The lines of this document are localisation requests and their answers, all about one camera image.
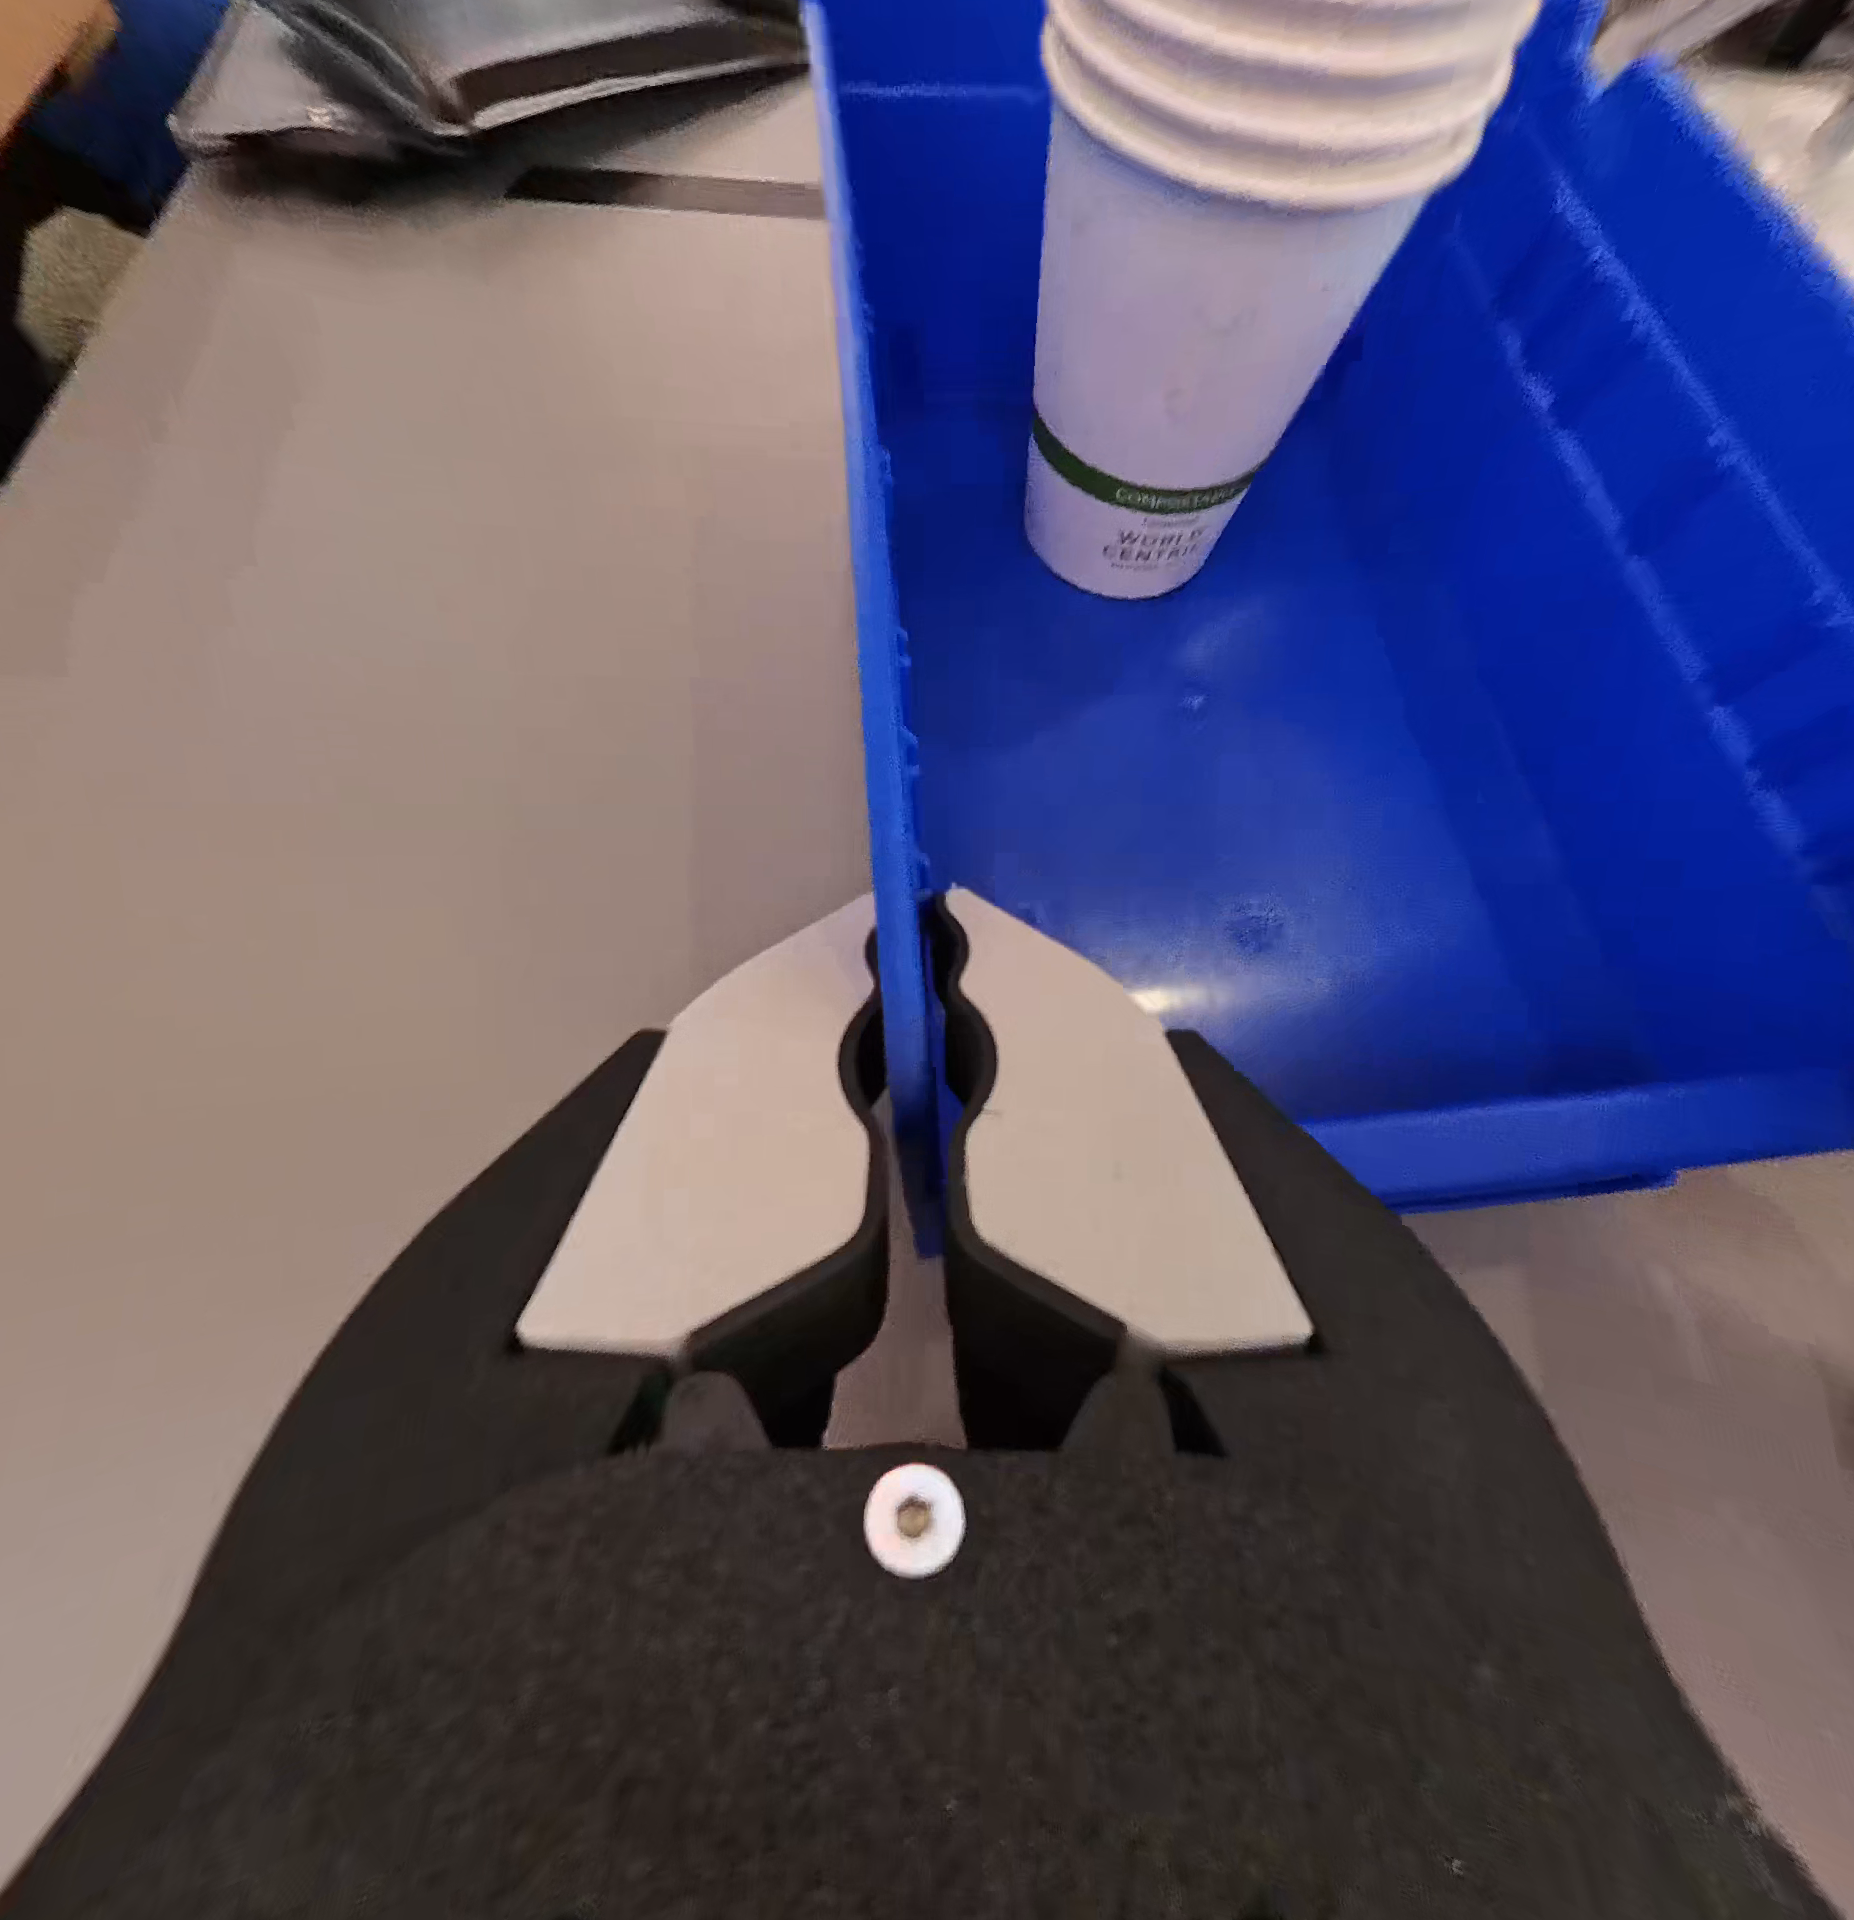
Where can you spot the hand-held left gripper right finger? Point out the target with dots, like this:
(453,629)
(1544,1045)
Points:
(1122,1185)

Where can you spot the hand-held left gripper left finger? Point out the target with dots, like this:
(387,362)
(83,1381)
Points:
(716,1185)

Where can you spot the stack of white paper cups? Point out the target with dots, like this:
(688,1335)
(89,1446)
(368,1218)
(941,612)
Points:
(1166,328)

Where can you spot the dark grey bag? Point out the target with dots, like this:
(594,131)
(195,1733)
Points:
(417,73)

